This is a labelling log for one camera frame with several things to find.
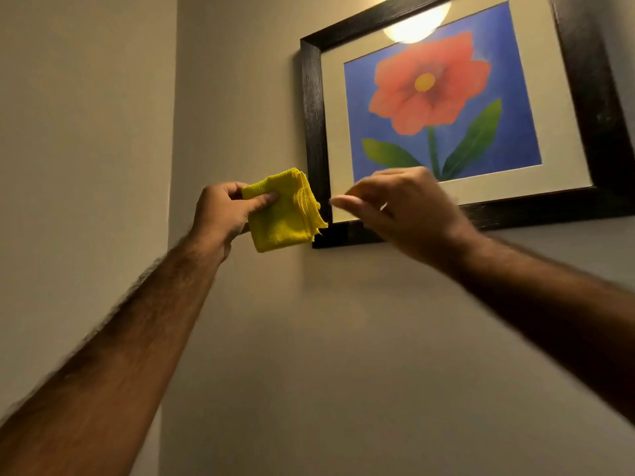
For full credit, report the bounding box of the person's right hand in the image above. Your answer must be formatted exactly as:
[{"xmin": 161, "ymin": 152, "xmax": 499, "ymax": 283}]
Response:
[{"xmin": 329, "ymin": 167, "xmax": 479, "ymax": 268}]

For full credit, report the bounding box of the person's left hand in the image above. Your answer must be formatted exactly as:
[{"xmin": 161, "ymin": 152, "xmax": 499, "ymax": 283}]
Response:
[{"xmin": 189, "ymin": 181, "xmax": 278, "ymax": 263}]

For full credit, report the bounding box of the yellow cleaning cloth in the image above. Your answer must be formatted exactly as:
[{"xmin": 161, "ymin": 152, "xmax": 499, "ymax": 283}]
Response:
[{"xmin": 241, "ymin": 168, "xmax": 328, "ymax": 253}]

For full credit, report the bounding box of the person's right forearm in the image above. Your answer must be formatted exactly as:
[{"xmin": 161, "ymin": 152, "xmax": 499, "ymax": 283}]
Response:
[{"xmin": 437, "ymin": 232, "xmax": 635, "ymax": 424}]

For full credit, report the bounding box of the person's left forearm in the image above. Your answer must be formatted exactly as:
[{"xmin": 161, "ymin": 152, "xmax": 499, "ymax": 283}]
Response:
[{"xmin": 0, "ymin": 236, "xmax": 222, "ymax": 476}]

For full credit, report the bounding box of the black framed flower picture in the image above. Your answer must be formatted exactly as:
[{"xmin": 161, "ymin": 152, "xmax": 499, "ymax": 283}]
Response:
[{"xmin": 300, "ymin": 0, "xmax": 635, "ymax": 249}]

